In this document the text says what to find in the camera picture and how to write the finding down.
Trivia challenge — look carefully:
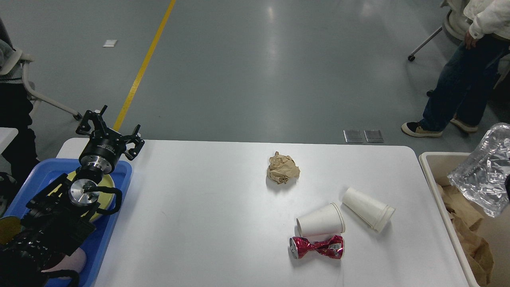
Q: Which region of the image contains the small white side table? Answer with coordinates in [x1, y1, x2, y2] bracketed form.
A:
[0, 127, 18, 154]

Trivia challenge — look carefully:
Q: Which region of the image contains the white paper cup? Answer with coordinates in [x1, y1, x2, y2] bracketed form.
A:
[342, 187, 396, 232]
[296, 202, 346, 238]

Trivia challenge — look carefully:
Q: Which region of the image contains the white office chair left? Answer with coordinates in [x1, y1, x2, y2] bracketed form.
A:
[0, 47, 82, 121]

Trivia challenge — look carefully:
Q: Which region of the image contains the aluminium foil tray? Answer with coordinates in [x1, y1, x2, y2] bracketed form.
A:
[447, 122, 510, 218]

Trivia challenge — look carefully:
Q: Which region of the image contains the pink mug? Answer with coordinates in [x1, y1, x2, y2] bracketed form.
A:
[41, 248, 87, 273]

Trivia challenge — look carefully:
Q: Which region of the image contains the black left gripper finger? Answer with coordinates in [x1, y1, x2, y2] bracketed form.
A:
[75, 105, 108, 139]
[122, 125, 145, 161]

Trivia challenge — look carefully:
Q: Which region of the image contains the metal floor plate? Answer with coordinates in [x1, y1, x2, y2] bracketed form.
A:
[343, 130, 364, 144]
[363, 130, 384, 143]

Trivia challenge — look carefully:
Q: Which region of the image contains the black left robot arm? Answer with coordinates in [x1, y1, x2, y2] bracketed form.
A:
[1, 106, 145, 287]

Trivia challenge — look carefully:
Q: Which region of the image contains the white paper cup front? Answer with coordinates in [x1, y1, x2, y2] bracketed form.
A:
[296, 202, 346, 238]

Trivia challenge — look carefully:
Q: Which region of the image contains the yellow plate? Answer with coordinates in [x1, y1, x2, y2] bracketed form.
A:
[67, 171, 115, 223]

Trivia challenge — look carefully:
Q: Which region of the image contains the white paper cup behind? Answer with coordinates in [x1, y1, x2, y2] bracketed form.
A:
[342, 187, 396, 232]

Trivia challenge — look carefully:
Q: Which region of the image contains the right metal floor plate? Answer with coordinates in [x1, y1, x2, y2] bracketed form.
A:
[363, 130, 384, 143]

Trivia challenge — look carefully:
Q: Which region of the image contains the left metal floor plate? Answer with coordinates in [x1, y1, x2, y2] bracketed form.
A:
[343, 130, 364, 144]

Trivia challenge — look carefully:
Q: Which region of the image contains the blue plastic tray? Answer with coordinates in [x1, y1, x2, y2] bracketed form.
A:
[4, 158, 132, 287]

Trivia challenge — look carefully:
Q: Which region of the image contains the brown paper in bin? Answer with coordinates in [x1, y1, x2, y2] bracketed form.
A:
[436, 184, 495, 286]

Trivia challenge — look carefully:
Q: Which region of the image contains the small brown paper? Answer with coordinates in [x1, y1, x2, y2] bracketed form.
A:
[267, 151, 300, 184]

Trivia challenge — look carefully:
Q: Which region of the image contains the beige plastic bin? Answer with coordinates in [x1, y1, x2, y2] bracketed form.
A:
[419, 152, 510, 287]

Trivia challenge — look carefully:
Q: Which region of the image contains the person in black left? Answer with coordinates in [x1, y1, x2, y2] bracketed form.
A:
[0, 24, 40, 213]

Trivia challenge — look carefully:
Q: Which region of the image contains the white office chair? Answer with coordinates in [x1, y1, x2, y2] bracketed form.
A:
[0, 47, 82, 121]
[406, 0, 509, 94]

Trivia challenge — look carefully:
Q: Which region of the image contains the white office chair right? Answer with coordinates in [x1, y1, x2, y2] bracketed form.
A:
[406, 0, 509, 94]

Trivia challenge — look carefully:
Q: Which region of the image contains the crushed red soda can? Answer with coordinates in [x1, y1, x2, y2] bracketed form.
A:
[288, 235, 345, 259]

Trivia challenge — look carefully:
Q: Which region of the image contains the person in dark blue jeans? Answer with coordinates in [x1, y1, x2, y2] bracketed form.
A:
[401, 0, 510, 138]

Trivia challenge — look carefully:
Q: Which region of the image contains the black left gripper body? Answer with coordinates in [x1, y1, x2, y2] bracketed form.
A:
[78, 138, 126, 176]

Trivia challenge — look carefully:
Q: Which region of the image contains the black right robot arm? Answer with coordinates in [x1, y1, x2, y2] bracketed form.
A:
[504, 174, 510, 200]

